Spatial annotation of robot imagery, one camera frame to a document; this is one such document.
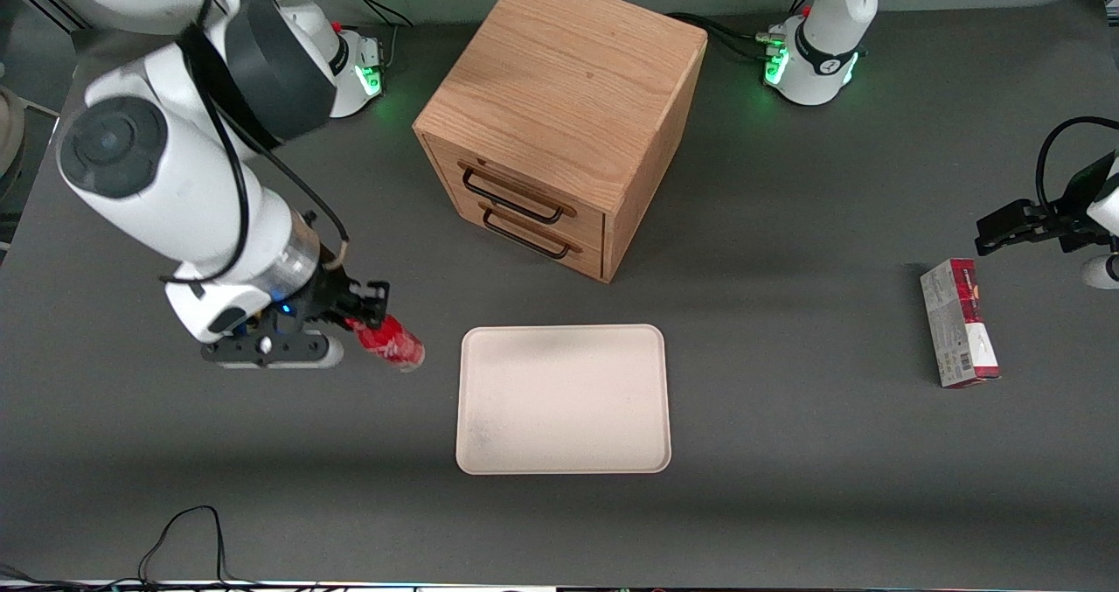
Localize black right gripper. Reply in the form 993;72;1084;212
262;264;391;335

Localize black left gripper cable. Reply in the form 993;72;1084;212
1036;116;1119;210

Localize red coke bottle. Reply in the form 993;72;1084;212
346;314;427;373

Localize beige plastic tray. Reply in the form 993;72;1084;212
455;324;672;476

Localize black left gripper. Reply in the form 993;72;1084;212
975;150;1119;257

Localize black left arm base cable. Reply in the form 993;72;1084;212
666;0;818;61

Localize red and grey carton box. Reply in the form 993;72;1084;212
920;258;1001;389

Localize black arm base cable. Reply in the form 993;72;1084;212
666;0;818;61
330;0;417;73

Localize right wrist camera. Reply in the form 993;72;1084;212
200;328;345;371

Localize black right arm base cable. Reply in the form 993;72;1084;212
330;0;417;73

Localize black drawer handle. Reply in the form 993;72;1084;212
482;209;573;261
462;168;565;226

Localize aluminium frame rail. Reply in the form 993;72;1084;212
0;0;84;35

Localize thin black table-edge cable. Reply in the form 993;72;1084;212
0;505;351;591

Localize wooden drawer cabinet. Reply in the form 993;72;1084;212
413;0;709;284

